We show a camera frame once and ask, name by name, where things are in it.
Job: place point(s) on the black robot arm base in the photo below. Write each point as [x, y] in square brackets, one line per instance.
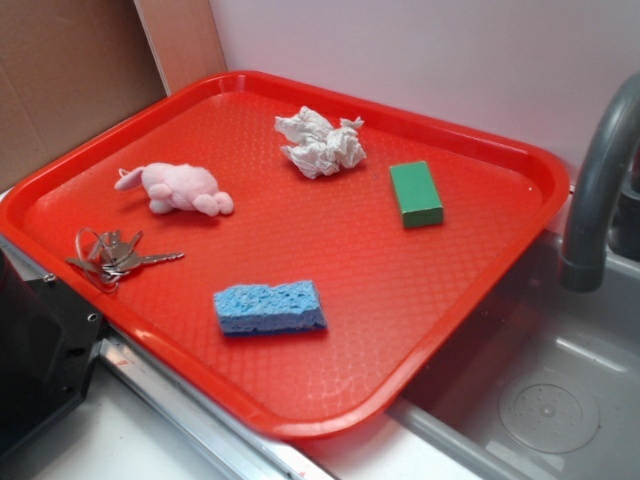
[50, 338]

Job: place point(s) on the red plastic tray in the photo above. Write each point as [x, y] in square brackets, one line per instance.
[391, 295]

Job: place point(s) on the blue sponge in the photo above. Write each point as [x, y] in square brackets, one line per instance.
[248, 310]

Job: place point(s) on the crumpled white paper towel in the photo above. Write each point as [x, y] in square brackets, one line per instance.
[317, 148]

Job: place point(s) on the green rectangular block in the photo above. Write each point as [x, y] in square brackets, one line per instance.
[416, 195]

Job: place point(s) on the pink plush toy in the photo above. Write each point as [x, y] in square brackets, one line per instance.
[177, 187]

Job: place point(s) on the grey plastic sink basin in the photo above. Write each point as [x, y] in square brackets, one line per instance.
[538, 382]

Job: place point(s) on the grey toy faucet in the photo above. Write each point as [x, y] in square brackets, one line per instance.
[604, 212]

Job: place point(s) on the brown cardboard panel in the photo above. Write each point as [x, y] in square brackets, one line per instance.
[72, 69]

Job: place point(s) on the silver keys on ring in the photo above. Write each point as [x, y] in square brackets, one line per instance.
[106, 258]

